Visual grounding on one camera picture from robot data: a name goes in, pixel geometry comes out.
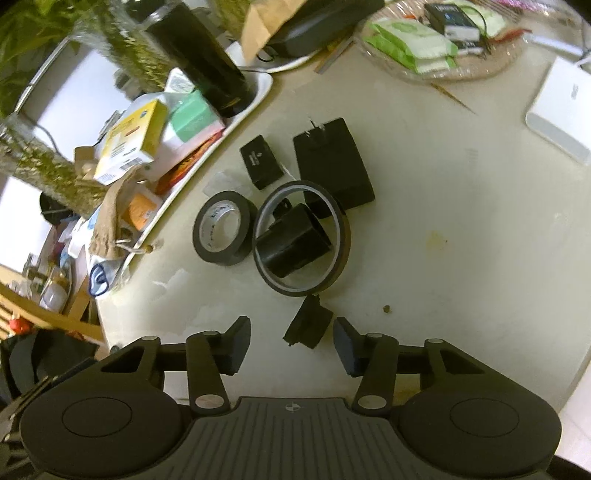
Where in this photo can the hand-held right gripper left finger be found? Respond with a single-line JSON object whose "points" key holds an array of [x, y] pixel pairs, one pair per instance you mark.
{"points": [[240, 344]]}

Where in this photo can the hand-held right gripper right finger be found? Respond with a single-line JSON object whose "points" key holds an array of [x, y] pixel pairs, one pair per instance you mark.
{"points": [[344, 346]]}

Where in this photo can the small black plastic part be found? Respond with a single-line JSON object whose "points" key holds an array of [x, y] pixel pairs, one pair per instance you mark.
{"points": [[308, 325]]}

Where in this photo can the black power adapter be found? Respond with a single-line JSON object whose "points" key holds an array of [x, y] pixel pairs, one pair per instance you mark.
{"points": [[332, 157]]}

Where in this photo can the black plastic cylinder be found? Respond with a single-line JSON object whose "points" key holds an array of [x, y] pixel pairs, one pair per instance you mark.
{"points": [[286, 244]]}

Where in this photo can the black tape roll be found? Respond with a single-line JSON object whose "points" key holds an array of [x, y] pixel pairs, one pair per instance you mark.
{"points": [[203, 240]]}

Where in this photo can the blue and white plastic bag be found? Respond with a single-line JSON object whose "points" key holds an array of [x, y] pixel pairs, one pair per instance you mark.
{"points": [[106, 277]]}

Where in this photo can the clear plastic scrap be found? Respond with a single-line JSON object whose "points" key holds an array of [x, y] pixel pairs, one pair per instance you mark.
{"points": [[221, 181]]}

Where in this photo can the orange packet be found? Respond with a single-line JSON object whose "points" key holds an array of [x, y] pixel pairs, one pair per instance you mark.
{"points": [[141, 207]]}

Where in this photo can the crumpled brown paper bag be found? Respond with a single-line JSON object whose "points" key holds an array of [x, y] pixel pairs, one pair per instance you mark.
{"points": [[108, 217]]}

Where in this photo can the small black box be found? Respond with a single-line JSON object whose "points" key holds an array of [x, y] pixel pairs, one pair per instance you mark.
{"points": [[261, 161]]}

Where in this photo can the red flat packet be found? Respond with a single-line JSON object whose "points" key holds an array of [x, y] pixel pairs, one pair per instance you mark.
{"points": [[184, 168]]}

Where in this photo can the wooden chair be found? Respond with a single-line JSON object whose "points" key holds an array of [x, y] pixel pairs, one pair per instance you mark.
{"points": [[51, 318]]}

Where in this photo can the green and white box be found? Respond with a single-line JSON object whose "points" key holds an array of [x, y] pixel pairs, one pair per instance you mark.
{"points": [[191, 117]]}

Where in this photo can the yellow cardboard box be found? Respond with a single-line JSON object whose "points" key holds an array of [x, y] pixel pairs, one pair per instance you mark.
{"points": [[129, 138]]}

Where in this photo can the glass vase with green plant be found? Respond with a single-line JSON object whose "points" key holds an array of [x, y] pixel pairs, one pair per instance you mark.
{"points": [[51, 175], [129, 50]]}

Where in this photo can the long white tray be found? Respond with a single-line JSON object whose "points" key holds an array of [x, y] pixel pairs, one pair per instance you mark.
{"points": [[261, 85]]}

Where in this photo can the thin wooden stick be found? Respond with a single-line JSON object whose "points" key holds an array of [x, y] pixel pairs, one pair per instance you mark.
{"points": [[455, 98]]}

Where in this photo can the bundle of thin sticks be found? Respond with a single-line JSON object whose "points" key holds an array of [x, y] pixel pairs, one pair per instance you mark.
{"points": [[330, 60]]}

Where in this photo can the black thermos bottle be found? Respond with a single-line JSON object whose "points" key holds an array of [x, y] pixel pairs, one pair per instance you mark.
{"points": [[198, 55]]}

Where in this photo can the white plate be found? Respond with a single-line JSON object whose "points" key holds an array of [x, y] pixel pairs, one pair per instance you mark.
{"points": [[238, 50]]}

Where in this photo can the green white wet wipes packet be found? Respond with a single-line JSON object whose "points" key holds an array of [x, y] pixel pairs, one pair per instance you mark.
{"points": [[489, 16], [411, 41]]}

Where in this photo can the brown paper envelope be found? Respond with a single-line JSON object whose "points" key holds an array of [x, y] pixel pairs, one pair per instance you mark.
{"points": [[256, 27]]}

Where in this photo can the clear glass plate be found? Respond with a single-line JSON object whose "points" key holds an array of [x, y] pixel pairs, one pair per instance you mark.
{"points": [[489, 60]]}

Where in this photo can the black zip case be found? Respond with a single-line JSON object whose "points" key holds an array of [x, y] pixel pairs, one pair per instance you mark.
{"points": [[314, 23]]}

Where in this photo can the white flat device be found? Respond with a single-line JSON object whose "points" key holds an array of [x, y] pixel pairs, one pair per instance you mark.
{"points": [[563, 106]]}

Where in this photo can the glass vase with green stems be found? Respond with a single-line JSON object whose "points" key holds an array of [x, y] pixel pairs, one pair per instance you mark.
{"points": [[231, 11]]}

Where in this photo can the black and white box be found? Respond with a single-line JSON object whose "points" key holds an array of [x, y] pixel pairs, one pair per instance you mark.
{"points": [[455, 23]]}

